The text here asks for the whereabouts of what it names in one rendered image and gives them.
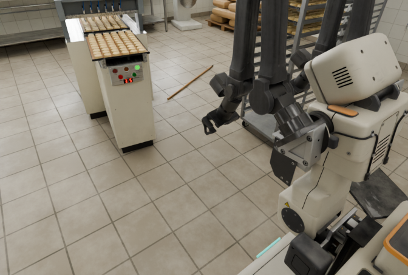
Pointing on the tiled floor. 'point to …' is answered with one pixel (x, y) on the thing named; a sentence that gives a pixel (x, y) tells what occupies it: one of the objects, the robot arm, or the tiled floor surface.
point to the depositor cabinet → (91, 91)
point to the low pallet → (225, 25)
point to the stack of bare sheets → (377, 195)
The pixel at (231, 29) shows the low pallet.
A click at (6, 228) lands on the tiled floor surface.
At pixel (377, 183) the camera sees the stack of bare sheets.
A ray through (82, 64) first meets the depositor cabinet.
